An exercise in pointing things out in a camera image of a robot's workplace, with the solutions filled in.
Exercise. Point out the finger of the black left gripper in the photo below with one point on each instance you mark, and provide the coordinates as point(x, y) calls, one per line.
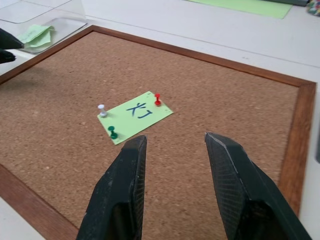
point(8, 40)
point(6, 57)

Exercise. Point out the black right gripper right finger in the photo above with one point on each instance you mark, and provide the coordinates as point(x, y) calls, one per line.
point(247, 200)

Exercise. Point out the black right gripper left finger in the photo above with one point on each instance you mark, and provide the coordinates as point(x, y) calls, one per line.
point(120, 190)

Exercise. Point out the plain green paper note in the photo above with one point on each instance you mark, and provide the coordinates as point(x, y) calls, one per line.
point(31, 33)
point(42, 41)

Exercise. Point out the clear plastic box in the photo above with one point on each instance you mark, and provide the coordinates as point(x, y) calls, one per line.
point(62, 22)

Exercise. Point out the green note with blue writing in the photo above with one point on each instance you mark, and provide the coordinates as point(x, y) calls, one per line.
point(140, 117)

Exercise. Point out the green pushpin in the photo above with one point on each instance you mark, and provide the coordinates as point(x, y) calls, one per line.
point(112, 132)

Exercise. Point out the white pushpin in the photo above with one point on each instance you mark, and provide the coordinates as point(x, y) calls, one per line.
point(102, 110)

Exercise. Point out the red pushpin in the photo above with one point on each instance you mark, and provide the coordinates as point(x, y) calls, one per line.
point(157, 99)

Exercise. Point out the light green mat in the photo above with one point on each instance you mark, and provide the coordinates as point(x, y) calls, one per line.
point(250, 6)

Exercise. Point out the dark grey flat object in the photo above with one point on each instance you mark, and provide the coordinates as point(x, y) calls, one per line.
point(292, 2)

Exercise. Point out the colourful patterned object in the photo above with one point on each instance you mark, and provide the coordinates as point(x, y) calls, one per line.
point(314, 7)

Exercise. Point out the cork board with wooden frame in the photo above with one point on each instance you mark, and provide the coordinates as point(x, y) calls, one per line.
point(200, 82)

